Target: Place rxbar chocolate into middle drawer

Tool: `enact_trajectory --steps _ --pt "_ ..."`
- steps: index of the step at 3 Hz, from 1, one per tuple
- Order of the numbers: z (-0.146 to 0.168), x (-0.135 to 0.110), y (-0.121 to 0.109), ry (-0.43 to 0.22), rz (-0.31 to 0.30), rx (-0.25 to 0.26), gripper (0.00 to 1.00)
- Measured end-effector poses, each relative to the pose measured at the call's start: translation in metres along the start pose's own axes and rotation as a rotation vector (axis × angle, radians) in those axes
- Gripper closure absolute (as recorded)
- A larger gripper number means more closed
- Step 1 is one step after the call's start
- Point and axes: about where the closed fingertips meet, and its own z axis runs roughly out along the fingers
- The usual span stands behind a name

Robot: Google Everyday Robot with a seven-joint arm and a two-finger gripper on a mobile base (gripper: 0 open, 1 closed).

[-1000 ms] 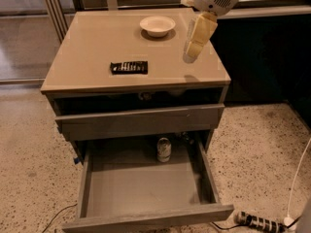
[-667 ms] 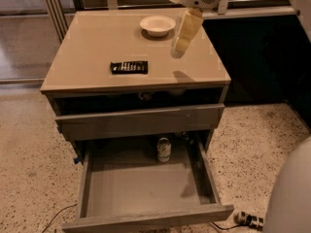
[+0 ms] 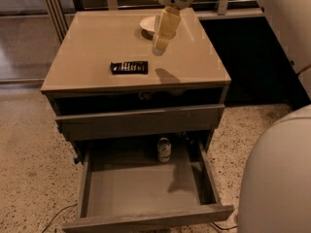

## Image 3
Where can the open grey middle drawer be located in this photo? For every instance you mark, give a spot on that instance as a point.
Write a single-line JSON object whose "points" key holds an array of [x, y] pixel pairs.
{"points": [[125, 189]]}

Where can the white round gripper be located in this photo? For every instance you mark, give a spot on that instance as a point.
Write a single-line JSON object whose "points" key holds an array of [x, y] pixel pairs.
{"points": [[167, 23]]}

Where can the white ceramic bowl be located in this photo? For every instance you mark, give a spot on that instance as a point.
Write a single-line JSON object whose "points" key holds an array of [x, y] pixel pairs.
{"points": [[148, 24]]}

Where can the black rxbar chocolate wrapper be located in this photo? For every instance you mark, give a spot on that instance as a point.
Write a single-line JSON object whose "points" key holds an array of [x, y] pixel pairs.
{"points": [[129, 67]]}

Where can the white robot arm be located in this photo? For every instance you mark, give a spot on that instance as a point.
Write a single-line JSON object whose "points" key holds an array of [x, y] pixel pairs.
{"points": [[276, 184]]}

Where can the white can in drawer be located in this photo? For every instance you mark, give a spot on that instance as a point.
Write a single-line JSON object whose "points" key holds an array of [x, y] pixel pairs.
{"points": [[163, 149]]}

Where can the closed grey top drawer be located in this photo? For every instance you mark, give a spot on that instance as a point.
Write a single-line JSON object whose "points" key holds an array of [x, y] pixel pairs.
{"points": [[141, 122]]}

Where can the grey drawer cabinet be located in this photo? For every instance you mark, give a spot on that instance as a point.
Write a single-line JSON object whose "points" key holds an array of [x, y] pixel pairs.
{"points": [[80, 81]]}

